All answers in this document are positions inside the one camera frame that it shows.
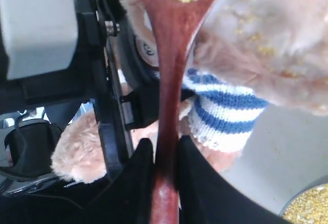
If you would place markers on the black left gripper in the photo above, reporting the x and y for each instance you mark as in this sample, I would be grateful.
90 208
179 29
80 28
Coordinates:
106 71

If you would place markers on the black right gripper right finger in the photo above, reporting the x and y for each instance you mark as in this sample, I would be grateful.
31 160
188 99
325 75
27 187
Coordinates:
206 197

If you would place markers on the tan teddy bear striped shirt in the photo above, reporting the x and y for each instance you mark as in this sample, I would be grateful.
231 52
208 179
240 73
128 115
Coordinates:
246 55

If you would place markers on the dark red wooden spoon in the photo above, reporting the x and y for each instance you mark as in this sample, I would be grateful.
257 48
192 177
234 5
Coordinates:
174 25

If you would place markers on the round metal bowl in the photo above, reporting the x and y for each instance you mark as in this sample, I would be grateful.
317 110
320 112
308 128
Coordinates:
308 207

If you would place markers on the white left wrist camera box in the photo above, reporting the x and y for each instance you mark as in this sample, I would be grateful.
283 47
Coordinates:
39 36

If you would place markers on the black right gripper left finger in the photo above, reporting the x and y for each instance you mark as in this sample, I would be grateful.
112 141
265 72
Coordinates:
126 200

